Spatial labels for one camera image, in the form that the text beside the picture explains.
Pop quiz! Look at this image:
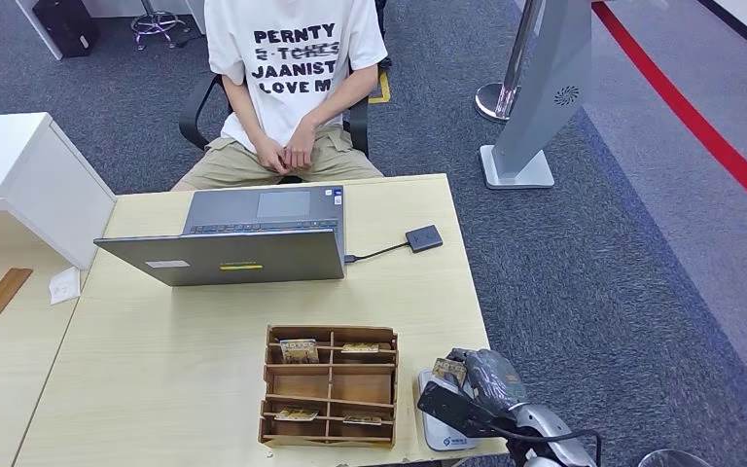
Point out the black computer tower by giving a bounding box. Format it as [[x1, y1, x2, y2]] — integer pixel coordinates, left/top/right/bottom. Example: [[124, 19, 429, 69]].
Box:
[[31, 0, 100, 58]]

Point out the grey kiosk stand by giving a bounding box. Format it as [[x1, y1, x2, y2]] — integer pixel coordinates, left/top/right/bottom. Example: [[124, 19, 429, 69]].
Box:
[[478, 0, 595, 191]]

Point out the person's left hand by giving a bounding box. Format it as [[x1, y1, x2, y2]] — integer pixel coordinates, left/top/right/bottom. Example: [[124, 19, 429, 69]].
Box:
[[283, 120, 318, 172]]

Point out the chrome stanchion post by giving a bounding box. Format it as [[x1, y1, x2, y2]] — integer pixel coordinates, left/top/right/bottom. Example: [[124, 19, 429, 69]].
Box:
[[474, 0, 546, 125]]

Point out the chrome stool base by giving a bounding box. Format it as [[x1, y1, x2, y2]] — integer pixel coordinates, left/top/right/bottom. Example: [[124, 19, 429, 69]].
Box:
[[129, 0, 191, 52]]

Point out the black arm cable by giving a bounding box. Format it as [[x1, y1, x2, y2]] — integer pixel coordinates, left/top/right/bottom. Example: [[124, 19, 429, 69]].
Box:
[[476, 418, 604, 467]]

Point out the white desk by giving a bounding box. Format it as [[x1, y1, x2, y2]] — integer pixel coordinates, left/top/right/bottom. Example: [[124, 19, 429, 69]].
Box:
[[14, 0, 207, 61]]

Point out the wooden card organizer box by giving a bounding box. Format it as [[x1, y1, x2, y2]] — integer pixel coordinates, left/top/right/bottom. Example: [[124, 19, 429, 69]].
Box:
[[257, 324, 401, 450]]

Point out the black device cable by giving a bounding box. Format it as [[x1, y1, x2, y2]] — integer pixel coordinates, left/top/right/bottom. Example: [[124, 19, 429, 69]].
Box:
[[345, 241, 409, 265]]

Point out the person's right hand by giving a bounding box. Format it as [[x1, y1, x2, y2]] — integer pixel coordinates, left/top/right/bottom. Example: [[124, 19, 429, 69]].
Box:
[[254, 135, 292, 176]]

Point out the white cabinet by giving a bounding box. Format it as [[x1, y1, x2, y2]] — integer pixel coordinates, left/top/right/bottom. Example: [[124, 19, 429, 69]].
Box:
[[0, 112, 117, 271]]

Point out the black office chair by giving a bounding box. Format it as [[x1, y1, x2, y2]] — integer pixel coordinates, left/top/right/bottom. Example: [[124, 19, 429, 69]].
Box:
[[178, 0, 393, 185]]

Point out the small black square device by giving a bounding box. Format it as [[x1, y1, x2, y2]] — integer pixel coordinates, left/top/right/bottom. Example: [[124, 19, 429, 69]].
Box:
[[405, 224, 445, 254]]

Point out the brown wooden strip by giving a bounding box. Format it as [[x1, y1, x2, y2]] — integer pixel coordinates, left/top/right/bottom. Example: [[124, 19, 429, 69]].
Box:
[[0, 267, 34, 316]]

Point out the round clear bin rim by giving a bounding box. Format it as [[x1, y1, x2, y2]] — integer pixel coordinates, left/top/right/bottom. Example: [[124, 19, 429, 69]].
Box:
[[636, 448, 716, 467]]

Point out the person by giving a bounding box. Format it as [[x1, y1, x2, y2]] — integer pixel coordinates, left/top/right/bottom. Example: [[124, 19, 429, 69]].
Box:
[[170, 0, 389, 193]]

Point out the grey laptop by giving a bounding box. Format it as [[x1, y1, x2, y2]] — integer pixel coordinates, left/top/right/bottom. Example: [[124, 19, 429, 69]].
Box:
[[93, 185, 347, 287]]

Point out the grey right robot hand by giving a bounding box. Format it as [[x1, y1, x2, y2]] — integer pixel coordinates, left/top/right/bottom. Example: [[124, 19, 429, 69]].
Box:
[[447, 347, 531, 418]]

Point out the white paper slip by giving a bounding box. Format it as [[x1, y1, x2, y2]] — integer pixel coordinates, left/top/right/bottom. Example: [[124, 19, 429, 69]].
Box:
[[48, 266, 83, 306]]

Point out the white card reader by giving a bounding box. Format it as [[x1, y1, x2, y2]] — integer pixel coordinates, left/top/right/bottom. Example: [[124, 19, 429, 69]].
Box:
[[416, 368, 481, 452]]

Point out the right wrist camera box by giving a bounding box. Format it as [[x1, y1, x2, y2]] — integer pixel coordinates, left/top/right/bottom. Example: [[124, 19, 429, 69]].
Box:
[[416, 381, 512, 440]]

